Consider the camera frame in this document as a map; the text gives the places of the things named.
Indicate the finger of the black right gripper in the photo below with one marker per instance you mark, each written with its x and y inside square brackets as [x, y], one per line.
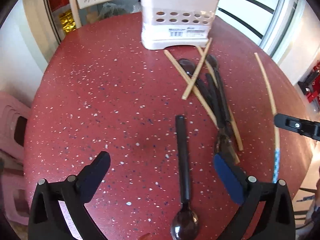
[302, 127]

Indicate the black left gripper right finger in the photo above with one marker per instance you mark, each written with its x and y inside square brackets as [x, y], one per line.
[277, 218]

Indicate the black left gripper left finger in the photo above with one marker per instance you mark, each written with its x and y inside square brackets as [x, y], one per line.
[46, 219]

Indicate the bamboo chopstick blue tip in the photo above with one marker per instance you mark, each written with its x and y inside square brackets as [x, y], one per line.
[274, 112]

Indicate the dark spoon black handle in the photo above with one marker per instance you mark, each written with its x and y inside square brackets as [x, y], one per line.
[185, 224]

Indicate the right bamboo chopstick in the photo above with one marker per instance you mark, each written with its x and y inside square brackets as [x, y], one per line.
[232, 128]

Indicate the dark fork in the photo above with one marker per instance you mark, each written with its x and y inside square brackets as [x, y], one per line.
[223, 144]

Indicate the pink plastic stool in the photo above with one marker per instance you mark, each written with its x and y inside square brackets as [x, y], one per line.
[14, 117]

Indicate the short crossing bamboo chopstick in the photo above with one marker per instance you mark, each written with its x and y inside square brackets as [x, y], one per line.
[191, 83]

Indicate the white plastic utensil holder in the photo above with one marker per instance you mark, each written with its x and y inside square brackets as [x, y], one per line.
[168, 23]

